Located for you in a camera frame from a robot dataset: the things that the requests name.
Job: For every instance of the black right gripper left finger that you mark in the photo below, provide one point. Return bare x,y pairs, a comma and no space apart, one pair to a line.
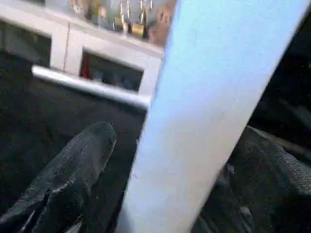
63,179

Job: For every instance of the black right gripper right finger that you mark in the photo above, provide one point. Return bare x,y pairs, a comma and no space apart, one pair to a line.
267,189

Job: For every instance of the white cabinet with glass doors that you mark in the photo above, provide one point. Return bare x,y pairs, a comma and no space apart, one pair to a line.
73,43

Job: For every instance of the black mat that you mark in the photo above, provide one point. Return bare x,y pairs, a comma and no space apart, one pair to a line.
36,109

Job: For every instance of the white plastic table leg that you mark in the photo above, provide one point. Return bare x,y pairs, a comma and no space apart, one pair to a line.
92,86
206,97

